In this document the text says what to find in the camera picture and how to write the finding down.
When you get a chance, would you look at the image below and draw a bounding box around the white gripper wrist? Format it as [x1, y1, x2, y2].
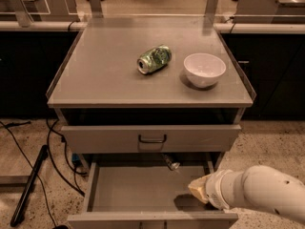
[188, 170, 232, 210]

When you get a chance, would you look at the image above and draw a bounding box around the blue silver redbull can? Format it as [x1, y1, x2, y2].
[162, 154, 180, 171]

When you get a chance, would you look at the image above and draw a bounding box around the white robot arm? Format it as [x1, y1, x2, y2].
[188, 165, 305, 224]

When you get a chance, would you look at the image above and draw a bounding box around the grey top drawer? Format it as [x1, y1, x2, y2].
[61, 125, 241, 154]

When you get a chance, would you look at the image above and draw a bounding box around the grey open middle drawer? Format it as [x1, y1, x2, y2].
[68, 154, 238, 229]

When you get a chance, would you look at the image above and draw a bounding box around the grey metal drawer cabinet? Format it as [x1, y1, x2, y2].
[46, 15, 257, 229]

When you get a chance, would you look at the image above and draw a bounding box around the crushed green soda can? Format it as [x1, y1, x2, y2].
[137, 45, 172, 74]

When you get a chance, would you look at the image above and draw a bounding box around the white ceramic bowl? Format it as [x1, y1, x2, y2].
[184, 53, 227, 89]

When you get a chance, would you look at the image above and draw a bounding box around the black bar on floor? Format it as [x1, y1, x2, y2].
[10, 145, 48, 227]

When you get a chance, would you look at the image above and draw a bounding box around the black top drawer handle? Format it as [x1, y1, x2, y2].
[138, 135, 167, 144]

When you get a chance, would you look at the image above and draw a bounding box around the black floor cable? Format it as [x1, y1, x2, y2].
[0, 117, 89, 229]

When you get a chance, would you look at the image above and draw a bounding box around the white counter rail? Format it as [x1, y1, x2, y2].
[0, 21, 305, 34]

